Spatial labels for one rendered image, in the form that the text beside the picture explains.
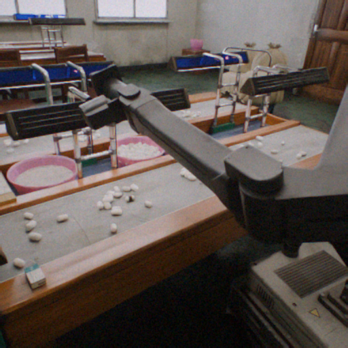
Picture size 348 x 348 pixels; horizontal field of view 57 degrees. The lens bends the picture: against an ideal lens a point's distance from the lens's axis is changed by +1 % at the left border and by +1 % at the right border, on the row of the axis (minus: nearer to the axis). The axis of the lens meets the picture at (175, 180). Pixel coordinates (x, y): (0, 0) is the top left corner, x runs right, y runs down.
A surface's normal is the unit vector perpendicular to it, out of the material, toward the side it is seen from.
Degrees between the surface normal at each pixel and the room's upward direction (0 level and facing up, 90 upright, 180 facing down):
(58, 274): 0
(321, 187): 20
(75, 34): 90
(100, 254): 0
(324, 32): 90
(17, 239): 0
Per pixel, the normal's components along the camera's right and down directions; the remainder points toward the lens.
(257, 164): -0.25, -0.74
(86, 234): 0.05, -0.86
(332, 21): -0.78, 0.28
